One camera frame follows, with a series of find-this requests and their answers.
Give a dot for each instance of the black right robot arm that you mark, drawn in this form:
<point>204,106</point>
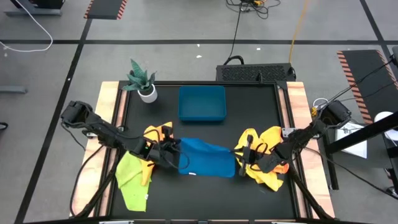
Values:
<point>311,130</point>

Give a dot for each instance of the silver mounting plate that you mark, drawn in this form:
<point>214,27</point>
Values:
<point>287,132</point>

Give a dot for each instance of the grey metal bar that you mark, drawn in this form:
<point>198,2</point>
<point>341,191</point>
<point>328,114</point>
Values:
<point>12,89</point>

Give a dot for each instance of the black desktop computer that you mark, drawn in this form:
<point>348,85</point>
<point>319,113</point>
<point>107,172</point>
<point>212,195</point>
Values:
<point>48,3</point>

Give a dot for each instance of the white paper sheets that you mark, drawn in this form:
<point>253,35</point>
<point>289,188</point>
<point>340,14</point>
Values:
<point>357,149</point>

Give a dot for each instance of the silver aluminium bracket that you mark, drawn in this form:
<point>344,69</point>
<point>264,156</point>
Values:
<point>289,222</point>
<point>116,222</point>

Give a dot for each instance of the black computer case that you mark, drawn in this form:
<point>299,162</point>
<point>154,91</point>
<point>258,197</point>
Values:
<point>255,73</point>

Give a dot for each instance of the blue plastic bin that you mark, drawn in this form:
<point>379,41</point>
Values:
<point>202,102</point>

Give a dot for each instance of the snake plant in white pot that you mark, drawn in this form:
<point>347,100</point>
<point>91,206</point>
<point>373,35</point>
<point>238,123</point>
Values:
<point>148,95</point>

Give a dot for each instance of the hazard-striped black floor mat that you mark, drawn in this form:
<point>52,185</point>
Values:
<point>363,62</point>
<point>105,9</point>

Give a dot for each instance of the black metal beam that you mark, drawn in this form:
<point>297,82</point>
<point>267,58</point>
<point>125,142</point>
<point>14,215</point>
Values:
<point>367,132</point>

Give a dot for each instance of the wooden side board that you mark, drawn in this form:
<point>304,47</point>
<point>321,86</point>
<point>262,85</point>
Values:
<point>297,96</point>
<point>107,96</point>

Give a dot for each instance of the black aluminium table frame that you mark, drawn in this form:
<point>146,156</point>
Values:
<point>202,83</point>

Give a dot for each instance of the yellow microfiber towel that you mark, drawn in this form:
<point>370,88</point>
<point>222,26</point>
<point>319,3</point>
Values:
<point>267,182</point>

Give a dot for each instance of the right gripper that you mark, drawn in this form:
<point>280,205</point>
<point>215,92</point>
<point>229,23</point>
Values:
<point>270,160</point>

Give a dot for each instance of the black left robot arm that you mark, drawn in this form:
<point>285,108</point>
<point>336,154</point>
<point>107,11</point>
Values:
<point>102,130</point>

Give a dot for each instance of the white round object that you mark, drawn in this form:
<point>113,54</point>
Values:
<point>384,116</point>

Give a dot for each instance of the blue microfiber towel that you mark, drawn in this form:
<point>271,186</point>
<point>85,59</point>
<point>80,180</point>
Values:
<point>205,158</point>

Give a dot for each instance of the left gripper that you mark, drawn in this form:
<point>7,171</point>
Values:
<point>152,152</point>

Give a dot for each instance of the lime green microfiber towel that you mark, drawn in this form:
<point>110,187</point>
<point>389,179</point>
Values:
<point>133,186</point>

